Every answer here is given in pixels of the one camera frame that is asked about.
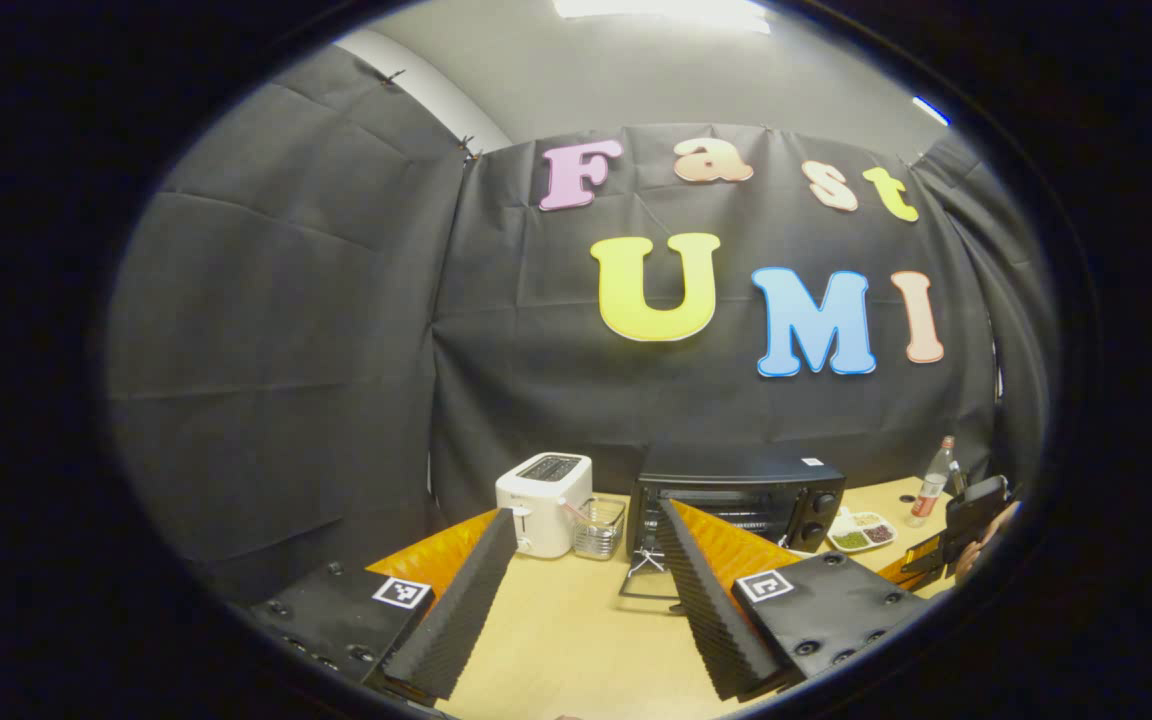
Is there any clear plastic bottle red label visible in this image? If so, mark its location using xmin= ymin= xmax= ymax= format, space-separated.
xmin=906 ymin=436 xmax=957 ymax=529

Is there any white divided plate with beans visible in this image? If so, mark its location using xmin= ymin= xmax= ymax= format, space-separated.
xmin=826 ymin=508 xmax=899 ymax=554

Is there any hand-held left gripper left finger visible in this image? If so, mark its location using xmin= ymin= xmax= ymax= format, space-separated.
xmin=231 ymin=507 xmax=519 ymax=703

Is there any black backdrop cloth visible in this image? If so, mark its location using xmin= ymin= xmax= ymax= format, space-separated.
xmin=106 ymin=45 xmax=1052 ymax=601

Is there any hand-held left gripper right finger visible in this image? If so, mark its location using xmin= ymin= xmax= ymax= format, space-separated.
xmin=656 ymin=498 xmax=952 ymax=703

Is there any black electric oven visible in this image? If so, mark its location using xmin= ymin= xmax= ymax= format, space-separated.
xmin=619 ymin=445 xmax=847 ymax=613

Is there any white toaster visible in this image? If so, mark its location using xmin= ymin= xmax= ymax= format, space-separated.
xmin=495 ymin=452 xmax=594 ymax=559

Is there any large ceiling light panel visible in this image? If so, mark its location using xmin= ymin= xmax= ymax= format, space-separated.
xmin=554 ymin=0 xmax=772 ymax=34

